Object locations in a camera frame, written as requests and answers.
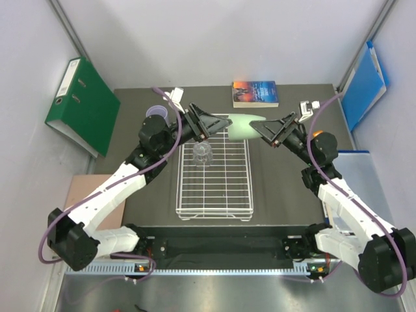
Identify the white wire dish rack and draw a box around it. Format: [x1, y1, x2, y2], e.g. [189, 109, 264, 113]
[175, 129, 254, 222]

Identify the paperback book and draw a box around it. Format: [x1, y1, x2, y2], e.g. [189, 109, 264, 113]
[231, 81, 279, 108]

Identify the tall green cup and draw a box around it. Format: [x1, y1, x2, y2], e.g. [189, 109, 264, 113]
[227, 114, 266, 141]

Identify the orange key tag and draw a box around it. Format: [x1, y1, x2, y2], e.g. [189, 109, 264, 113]
[313, 130, 324, 137]

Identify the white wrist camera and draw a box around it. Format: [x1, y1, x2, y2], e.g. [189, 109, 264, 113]
[164, 87, 184, 106]
[298, 101, 320, 124]

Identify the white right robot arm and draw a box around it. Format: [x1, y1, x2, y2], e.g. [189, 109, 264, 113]
[250, 113, 415, 296]

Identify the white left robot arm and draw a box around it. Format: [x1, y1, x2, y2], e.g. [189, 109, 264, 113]
[46, 104, 232, 271]

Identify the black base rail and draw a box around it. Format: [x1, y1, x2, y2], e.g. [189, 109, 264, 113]
[126, 224, 324, 268]

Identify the clear glass cup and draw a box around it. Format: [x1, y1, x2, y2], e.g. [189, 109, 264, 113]
[192, 141, 213, 166]

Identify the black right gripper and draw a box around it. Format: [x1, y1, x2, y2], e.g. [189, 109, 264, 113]
[251, 112, 317, 166]

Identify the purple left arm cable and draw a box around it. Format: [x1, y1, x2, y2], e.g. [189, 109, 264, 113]
[38, 86, 188, 266]

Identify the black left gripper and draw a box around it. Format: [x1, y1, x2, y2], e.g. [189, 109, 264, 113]
[157, 102, 232, 156]

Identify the grey cable duct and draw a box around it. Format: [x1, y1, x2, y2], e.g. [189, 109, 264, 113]
[65, 261, 328, 276]

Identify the blue folder on wall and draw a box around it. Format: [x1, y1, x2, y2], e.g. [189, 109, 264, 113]
[341, 40, 389, 131]

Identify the brown cardboard sheet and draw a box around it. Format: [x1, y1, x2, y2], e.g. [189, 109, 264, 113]
[51, 174, 128, 255]

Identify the tall purple cup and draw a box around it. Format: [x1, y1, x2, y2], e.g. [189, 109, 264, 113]
[146, 105, 169, 123]

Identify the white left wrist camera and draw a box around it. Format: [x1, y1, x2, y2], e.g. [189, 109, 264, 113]
[164, 87, 184, 106]

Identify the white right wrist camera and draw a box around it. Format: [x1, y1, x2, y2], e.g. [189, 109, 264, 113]
[298, 101, 320, 124]

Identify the green ring binder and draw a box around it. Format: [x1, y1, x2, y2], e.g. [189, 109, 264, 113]
[45, 57, 120, 158]

